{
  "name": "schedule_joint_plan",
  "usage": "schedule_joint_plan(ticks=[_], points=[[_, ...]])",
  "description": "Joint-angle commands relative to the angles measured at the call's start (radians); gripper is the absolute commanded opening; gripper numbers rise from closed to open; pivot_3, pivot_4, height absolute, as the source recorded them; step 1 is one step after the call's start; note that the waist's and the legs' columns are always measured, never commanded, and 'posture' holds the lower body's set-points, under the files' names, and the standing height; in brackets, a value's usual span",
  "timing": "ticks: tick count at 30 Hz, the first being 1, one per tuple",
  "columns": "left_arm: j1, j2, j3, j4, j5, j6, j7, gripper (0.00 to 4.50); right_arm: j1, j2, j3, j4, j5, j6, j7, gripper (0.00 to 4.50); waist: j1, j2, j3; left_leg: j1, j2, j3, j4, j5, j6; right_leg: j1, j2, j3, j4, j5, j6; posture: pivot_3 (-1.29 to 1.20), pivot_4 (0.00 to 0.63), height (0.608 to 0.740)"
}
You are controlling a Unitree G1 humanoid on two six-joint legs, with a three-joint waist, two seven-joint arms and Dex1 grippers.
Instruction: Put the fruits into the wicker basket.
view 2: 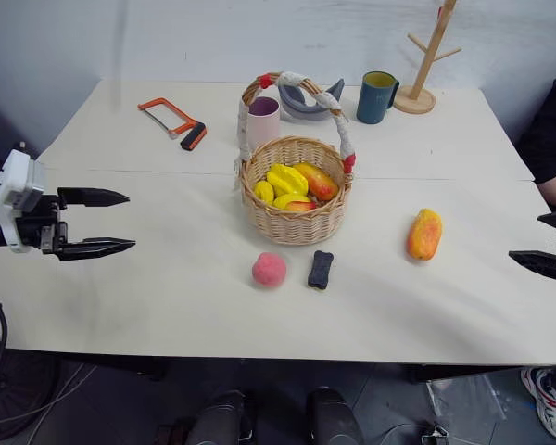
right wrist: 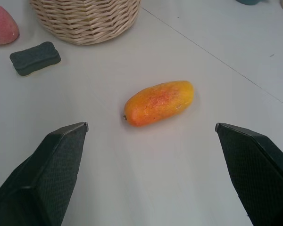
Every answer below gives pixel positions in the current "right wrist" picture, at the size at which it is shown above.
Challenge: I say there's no teal round object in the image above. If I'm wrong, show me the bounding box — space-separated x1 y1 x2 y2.
235 0 267 5

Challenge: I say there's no pink toy strawberry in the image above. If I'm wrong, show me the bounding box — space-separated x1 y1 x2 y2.
0 1 20 46

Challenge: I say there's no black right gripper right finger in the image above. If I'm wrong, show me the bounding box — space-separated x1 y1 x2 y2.
215 122 283 226

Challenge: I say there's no orange toy mango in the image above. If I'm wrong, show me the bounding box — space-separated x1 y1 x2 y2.
122 80 195 128

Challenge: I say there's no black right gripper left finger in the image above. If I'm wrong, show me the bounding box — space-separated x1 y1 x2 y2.
0 121 89 226

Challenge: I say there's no woven wicker basket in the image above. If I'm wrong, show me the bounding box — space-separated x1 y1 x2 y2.
29 0 142 46

